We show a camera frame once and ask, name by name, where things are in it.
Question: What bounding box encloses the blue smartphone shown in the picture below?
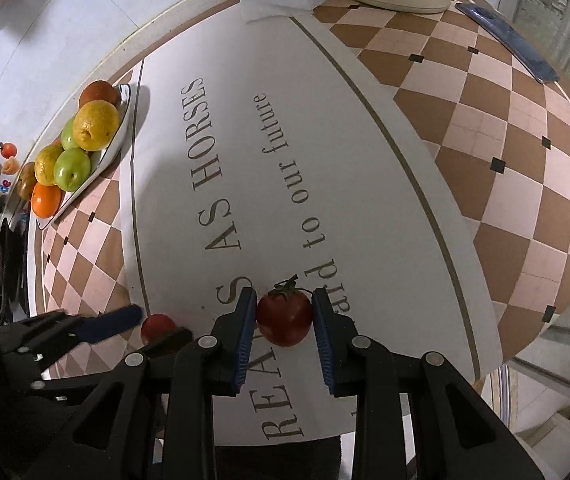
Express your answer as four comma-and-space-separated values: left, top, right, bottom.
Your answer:
455, 2, 560, 85

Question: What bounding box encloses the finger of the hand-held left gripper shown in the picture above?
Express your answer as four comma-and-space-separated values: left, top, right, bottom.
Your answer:
30, 327, 194, 393
0, 304, 146, 356

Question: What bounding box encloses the floral oval plate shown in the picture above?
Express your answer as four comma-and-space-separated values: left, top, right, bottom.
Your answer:
35, 82, 133, 232

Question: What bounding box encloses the brown pear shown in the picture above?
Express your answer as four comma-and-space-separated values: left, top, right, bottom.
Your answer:
16, 161, 38, 201

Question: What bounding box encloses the red cherry tomato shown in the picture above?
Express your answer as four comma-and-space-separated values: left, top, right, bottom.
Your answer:
256, 276, 314, 348
141, 313, 178, 346

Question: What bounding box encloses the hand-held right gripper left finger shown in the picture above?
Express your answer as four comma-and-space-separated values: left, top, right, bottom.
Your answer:
35, 286, 259, 480

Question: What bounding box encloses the green apple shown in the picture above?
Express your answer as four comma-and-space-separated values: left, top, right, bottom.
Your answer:
53, 148, 90, 192
60, 116, 82, 151

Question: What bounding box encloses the yellow citrus fruit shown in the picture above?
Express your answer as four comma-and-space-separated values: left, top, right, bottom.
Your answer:
34, 145, 64, 186
72, 100, 122, 152

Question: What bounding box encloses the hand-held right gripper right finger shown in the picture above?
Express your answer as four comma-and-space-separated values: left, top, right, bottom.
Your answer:
311, 287, 546, 480

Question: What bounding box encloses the checkered printed table mat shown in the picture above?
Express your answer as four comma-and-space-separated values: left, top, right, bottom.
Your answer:
40, 0, 570, 446

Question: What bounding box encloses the dark reddish orange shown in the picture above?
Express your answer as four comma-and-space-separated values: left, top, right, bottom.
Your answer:
79, 80, 120, 108

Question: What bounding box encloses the white crumpled tissue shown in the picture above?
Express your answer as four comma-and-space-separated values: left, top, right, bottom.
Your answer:
239, 0, 340, 25

